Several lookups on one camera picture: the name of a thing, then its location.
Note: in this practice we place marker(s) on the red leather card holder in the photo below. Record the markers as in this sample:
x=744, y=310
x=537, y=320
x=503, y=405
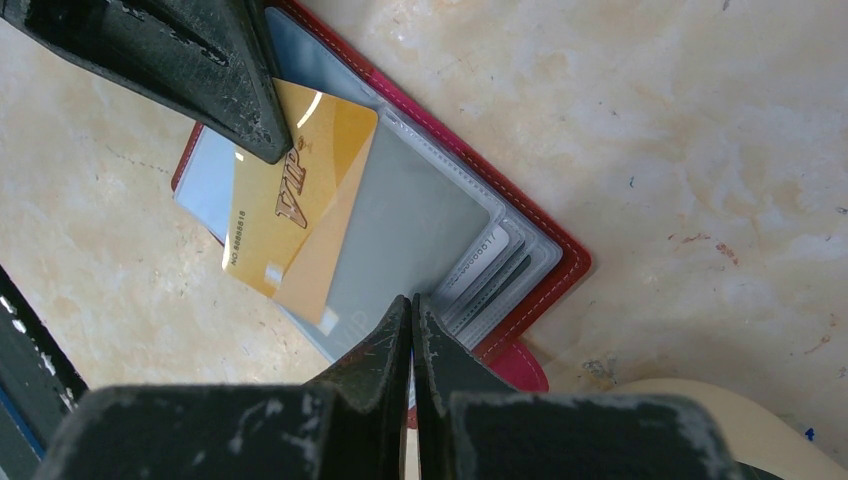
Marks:
x=518, y=267

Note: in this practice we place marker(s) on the beige oval tray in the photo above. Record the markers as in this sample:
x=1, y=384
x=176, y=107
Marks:
x=763, y=445

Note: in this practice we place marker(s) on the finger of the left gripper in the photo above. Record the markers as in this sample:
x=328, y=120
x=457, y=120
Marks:
x=212, y=61

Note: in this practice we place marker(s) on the gold VIP card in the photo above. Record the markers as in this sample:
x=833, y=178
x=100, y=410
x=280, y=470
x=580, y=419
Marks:
x=288, y=220

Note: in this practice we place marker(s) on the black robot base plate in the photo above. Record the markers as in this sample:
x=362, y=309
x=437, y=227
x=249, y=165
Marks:
x=39, y=385

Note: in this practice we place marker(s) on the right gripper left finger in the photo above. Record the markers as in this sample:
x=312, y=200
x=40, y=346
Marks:
x=348, y=422

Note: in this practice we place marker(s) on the dark grey card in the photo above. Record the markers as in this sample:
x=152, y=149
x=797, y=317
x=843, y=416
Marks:
x=415, y=216

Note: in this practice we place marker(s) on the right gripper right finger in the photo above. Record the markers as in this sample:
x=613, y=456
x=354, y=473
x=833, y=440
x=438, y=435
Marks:
x=474, y=425

